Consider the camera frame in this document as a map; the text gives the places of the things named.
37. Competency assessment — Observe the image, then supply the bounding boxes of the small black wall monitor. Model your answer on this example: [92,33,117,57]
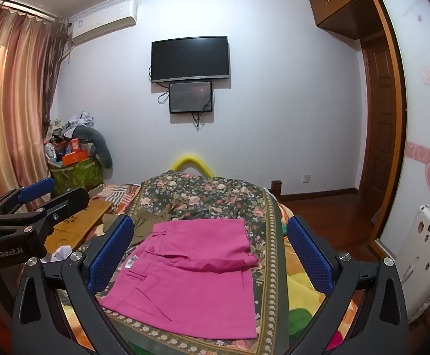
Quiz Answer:
[168,80,214,114]

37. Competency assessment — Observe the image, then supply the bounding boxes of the wooden wardrobe with door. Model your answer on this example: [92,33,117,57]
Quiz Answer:
[366,0,430,252]

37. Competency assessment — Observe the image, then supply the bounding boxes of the pink pants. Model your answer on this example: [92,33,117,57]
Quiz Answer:
[99,218,260,339]

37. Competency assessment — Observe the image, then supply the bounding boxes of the pile of clothes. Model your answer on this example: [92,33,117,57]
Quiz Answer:
[50,111,95,143]

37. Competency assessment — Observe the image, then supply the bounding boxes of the white air conditioner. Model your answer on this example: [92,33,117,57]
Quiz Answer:
[69,1,138,47]

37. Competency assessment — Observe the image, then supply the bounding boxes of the orange box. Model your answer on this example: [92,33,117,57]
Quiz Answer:
[61,150,90,166]

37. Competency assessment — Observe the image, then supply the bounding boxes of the olive green garment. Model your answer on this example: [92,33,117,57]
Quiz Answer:
[102,207,175,246]

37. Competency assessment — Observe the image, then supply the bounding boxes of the colourful fleece blanket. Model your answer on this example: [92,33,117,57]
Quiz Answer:
[279,207,360,355]

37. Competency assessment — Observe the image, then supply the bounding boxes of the pink striped curtain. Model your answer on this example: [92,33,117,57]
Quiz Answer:
[0,0,69,208]

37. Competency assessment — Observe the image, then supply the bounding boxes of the black monitor cable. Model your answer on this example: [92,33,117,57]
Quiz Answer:
[193,92,215,131]

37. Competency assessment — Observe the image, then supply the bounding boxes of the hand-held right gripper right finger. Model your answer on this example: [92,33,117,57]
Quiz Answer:
[285,215,410,355]

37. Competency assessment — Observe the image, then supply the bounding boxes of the black wall television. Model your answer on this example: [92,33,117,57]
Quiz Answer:
[151,36,232,84]

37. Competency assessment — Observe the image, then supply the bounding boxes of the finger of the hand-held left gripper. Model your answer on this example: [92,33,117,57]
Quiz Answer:
[0,177,56,218]
[33,187,90,244]

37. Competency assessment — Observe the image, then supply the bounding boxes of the green fabric storage box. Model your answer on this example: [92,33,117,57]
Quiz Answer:
[48,155,102,195]

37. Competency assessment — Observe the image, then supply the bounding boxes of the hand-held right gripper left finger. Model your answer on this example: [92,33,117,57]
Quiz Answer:
[11,214,136,355]

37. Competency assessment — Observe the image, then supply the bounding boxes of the yellow foam tube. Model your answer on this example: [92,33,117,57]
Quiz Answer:
[170,155,215,178]

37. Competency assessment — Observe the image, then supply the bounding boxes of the white crumpled paper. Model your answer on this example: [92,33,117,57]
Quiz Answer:
[50,246,73,263]

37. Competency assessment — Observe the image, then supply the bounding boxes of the dark green floral blanket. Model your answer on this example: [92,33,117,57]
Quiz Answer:
[57,170,293,355]

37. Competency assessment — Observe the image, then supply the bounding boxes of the striped bed sheet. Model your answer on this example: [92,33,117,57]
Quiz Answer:
[96,183,141,208]

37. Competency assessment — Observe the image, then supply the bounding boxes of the wooden overhead cabinet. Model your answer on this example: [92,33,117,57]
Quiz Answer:
[308,0,410,39]

